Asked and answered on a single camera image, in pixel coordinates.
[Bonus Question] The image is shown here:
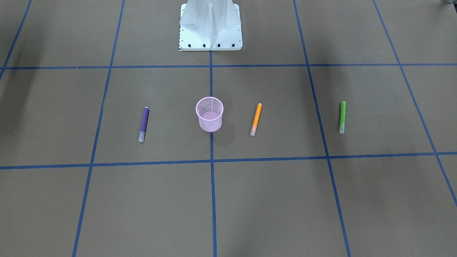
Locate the orange marker pen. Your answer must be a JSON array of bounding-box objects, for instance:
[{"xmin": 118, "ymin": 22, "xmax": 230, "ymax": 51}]
[{"xmin": 250, "ymin": 103, "xmax": 262, "ymax": 136}]

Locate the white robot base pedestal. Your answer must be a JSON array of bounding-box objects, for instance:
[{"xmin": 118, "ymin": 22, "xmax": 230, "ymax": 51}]
[{"xmin": 179, "ymin": 0, "xmax": 243, "ymax": 51}]

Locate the pink mesh pen holder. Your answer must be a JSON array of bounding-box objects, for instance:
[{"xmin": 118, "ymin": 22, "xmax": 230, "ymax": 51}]
[{"xmin": 195, "ymin": 96, "xmax": 224, "ymax": 133}]

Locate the purple marker pen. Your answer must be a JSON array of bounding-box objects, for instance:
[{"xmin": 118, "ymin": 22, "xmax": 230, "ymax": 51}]
[{"xmin": 138, "ymin": 107, "xmax": 150, "ymax": 143}]

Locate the green marker pen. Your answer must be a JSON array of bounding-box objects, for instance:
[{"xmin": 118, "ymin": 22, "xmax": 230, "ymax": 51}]
[{"xmin": 339, "ymin": 101, "xmax": 346, "ymax": 134}]

